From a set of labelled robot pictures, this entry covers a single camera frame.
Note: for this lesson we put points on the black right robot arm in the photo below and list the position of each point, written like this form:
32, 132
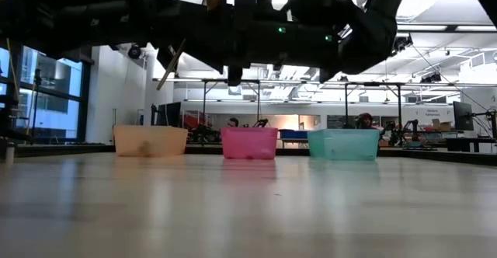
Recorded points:
365, 36

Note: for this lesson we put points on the orange translucent plastic bin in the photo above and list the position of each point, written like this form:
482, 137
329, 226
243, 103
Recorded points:
151, 141

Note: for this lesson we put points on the blue storage bin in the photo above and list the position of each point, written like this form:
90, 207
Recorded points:
291, 133

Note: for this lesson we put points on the green translucent plastic bin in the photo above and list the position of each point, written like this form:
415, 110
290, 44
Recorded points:
343, 145

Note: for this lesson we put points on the black computer monitor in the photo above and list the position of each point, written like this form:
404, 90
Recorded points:
462, 116
171, 114

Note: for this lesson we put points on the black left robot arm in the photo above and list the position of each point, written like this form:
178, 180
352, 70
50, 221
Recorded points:
58, 17

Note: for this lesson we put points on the black background table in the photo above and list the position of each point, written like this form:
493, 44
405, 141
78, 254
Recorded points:
466, 143

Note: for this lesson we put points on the black background gantry frame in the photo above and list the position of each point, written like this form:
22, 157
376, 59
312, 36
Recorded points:
204, 102
399, 106

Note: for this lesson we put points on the person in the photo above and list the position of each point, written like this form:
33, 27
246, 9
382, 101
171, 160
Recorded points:
365, 121
233, 122

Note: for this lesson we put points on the cardboard box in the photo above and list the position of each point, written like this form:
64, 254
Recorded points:
440, 125

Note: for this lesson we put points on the background black robot arm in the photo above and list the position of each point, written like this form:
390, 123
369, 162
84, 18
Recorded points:
414, 127
204, 133

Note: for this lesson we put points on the pink translucent plastic bin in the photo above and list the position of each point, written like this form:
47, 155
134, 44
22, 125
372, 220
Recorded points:
248, 143

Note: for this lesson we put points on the black framed window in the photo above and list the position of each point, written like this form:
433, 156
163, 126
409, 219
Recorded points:
83, 102

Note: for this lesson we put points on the black tripod stand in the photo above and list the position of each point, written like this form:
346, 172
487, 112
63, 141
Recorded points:
37, 95

